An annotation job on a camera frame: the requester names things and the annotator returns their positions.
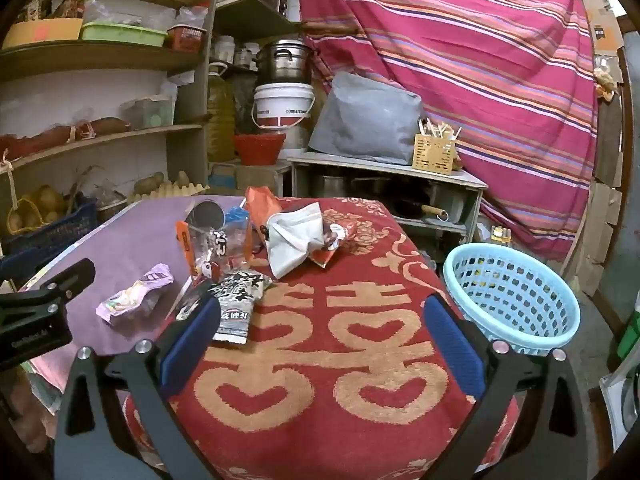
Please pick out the purple towel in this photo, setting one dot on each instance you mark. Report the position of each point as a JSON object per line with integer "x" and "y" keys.
{"x": 115, "y": 250}

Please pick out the black and white snack wrapper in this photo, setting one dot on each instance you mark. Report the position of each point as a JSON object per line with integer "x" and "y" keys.
{"x": 235, "y": 305}

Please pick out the red patterned towel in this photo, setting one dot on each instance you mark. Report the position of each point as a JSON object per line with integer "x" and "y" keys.
{"x": 320, "y": 360}

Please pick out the white plastic bucket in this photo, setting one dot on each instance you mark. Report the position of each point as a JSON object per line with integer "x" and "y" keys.
{"x": 282, "y": 105}

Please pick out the dark blue plastic crate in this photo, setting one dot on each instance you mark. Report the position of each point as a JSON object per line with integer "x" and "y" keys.
{"x": 55, "y": 235}

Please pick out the purple snack wrapper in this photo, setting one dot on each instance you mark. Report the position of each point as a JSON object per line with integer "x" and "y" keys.
{"x": 135, "y": 292}

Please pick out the white plastic jar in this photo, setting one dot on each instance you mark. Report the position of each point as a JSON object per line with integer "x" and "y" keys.
{"x": 225, "y": 50}
{"x": 247, "y": 55}

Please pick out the clear plastic container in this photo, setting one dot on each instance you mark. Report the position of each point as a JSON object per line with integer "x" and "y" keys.
{"x": 150, "y": 112}

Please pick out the small red basket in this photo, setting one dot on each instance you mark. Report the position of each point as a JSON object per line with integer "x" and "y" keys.
{"x": 187, "y": 40}

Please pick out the red striped sheet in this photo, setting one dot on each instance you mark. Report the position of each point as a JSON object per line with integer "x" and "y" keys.
{"x": 475, "y": 60}

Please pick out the black round tin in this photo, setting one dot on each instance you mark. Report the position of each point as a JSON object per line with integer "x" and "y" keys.
{"x": 205, "y": 214}

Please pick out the grey low cabinet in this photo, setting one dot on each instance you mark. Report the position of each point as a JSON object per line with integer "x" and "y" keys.
{"x": 465, "y": 177}

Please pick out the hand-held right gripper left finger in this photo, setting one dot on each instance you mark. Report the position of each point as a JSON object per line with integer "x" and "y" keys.
{"x": 190, "y": 340}

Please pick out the large steel pot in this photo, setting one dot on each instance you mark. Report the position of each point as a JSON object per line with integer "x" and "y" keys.
{"x": 285, "y": 62}

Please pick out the clear oil bottle yellow cap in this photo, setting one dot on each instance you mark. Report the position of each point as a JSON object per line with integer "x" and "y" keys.
{"x": 500, "y": 234}

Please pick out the grey fabric bag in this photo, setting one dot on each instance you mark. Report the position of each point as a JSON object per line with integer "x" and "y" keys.
{"x": 365, "y": 120}

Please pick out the yellow oil jug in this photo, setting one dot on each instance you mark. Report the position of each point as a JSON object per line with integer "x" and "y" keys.
{"x": 220, "y": 115}

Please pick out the yellow utensil holder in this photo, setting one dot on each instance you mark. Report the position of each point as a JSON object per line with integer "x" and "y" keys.
{"x": 434, "y": 156}

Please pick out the sweet potatoes in red net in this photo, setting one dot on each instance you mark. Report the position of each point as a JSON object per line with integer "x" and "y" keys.
{"x": 105, "y": 126}

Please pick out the egg tray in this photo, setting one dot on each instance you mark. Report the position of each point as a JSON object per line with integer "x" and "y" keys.
{"x": 170, "y": 192}

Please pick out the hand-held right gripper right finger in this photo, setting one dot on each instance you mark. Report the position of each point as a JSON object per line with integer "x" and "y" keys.
{"x": 452, "y": 345}

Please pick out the small potato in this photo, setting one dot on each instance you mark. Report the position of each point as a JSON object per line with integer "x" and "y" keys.
{"x": 182, "y": 178}

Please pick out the green plastic tray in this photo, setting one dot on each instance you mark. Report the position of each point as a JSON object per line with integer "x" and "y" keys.
{"x": 125, "y": 35}

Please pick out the wooden shelf unit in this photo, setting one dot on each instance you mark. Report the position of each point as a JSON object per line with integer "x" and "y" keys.
{"x": 100, "y": 55}

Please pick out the bundle of chopsticks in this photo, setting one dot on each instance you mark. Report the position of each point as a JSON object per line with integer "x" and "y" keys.
{"x": 430, "y": 127}

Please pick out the white paper bag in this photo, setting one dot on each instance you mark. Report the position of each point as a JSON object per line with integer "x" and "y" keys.
{"x": 290, "y": 245}

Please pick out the brown cardboard box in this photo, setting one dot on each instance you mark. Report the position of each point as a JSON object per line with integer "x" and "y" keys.
{"x": 260, "y": 177}
{"x": 605, "y": 25}

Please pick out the large potato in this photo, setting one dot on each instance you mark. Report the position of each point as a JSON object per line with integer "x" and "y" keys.
{"x": 150, "y": 184}

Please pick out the clear wrapper with orange edge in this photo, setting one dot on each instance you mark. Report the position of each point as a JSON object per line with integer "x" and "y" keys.
{"x": 215, "y": 250}

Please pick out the yellow box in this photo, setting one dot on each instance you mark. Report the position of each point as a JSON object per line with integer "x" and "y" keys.
{"x": 45, "y": 32}

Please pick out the yellow net bag of potatoes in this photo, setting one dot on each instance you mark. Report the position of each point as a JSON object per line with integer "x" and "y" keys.
{"x": 45, "y": 200}

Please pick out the red plastic basket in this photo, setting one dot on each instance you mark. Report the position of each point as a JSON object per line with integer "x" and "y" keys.
{"x": 260, "y": 150}

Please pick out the blue wrapper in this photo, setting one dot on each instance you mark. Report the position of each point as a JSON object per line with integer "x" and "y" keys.
{"x": 237, "y": 217}

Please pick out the red and white wrapper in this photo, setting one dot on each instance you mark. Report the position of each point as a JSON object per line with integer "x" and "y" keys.
{"x": 335, "y": 240}

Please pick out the light blue plastic basket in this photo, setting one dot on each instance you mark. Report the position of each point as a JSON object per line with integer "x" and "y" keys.
{"x": 550, "y": 320}

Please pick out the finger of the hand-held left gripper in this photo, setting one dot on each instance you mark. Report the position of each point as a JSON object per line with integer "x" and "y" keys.
{"x": 17, "y": 267}
{"x": 65, "y": 280}

